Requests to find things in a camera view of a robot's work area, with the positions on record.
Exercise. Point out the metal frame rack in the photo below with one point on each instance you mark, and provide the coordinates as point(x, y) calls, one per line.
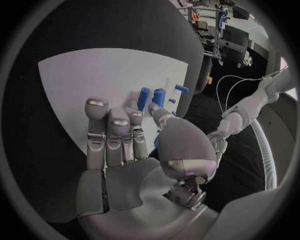
point(219, 28)

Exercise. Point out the white task board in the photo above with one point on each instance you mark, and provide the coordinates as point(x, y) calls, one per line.
point(93, 78)

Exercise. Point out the blue long cylinder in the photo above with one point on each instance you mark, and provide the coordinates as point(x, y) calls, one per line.
point(143, 98)
point(159, 97)

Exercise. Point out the blue gear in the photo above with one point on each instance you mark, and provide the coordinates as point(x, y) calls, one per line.
point(156, 140)

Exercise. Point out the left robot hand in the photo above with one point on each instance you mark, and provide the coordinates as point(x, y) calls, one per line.
point(219, 142)

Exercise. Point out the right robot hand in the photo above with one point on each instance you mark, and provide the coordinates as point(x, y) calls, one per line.
point(131, 183)

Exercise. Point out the dark computer screen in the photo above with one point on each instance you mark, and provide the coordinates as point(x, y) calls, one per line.
point(235, 41)

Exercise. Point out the small blue plug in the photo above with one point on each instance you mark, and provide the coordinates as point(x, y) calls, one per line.
point(172, 100)

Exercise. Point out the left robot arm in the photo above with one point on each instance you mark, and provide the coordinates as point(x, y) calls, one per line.
point(253, 101)

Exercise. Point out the blue peg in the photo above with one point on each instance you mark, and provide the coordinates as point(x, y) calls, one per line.
point(181, 88)

